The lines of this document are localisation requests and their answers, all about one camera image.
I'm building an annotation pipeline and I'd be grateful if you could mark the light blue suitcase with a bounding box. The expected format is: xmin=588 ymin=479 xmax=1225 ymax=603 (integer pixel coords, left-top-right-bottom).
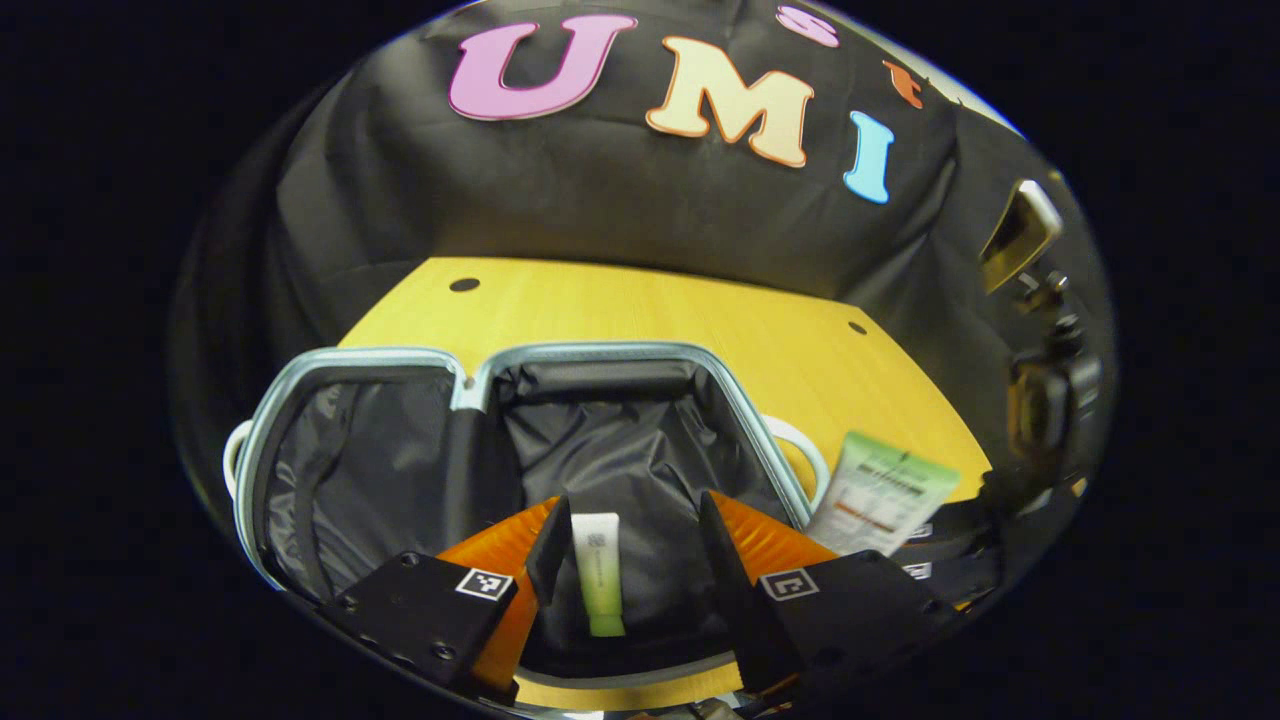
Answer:
xmin=222 ymin=341 xmax=833 ymax=713

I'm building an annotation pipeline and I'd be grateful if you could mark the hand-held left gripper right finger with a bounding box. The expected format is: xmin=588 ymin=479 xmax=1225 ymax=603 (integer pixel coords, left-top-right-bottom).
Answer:
xmin=697 ymin=489 xmax=963 ymax=699

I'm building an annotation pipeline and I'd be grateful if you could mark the large green white tube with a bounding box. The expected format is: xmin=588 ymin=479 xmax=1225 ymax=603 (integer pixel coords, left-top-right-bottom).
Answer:
xmin=803 ymin=431 xmax=962 ymax=559

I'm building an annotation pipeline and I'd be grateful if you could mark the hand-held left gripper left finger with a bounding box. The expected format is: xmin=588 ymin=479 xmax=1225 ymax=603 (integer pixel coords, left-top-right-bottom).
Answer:
xmin=318 ymin=494 xmax=574 ymax=703

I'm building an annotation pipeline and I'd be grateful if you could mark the small white green tube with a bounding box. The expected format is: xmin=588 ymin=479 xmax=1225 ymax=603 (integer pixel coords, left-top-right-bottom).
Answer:
xmin=571 ymin=512 xmax=628 ymax=639

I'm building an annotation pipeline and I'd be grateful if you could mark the black backdrop cloth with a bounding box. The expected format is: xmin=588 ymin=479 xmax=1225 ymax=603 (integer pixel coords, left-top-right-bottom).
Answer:
xmin=170 ymin=0 xmax=1116 ymax=561

